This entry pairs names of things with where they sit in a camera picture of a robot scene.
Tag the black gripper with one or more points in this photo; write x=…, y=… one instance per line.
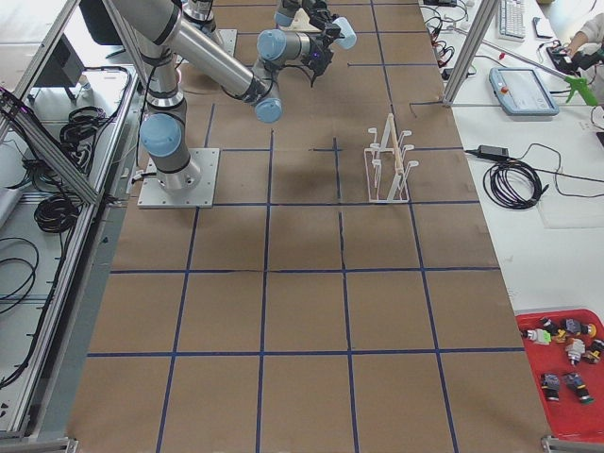
x=320, y=9
x=325, y=47

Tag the light blue plastic cup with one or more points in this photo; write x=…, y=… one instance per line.
x=347, y=37

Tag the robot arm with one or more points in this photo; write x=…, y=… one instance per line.
x=287, y=9
x=304, y=32

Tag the white keyboard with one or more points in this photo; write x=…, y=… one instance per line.
x=510, y=20

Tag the black power adapter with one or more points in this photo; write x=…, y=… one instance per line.
x=490, y=152

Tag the blue teach pendant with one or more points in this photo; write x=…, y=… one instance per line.
x=521, y=92

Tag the green plastic tool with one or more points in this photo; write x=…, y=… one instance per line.
x=581, y=86

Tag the person in white shirt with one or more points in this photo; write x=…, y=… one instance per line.
x=591, y=32

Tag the red parts tray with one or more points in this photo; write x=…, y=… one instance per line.
x=568, y=418

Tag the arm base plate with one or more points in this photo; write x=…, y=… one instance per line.
x=300, y=23
x=193, y=187

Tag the white wire cup rack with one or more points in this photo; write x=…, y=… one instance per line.
x=387, y=169

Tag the aluminium frame post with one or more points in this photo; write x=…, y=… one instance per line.
x=482, y=19

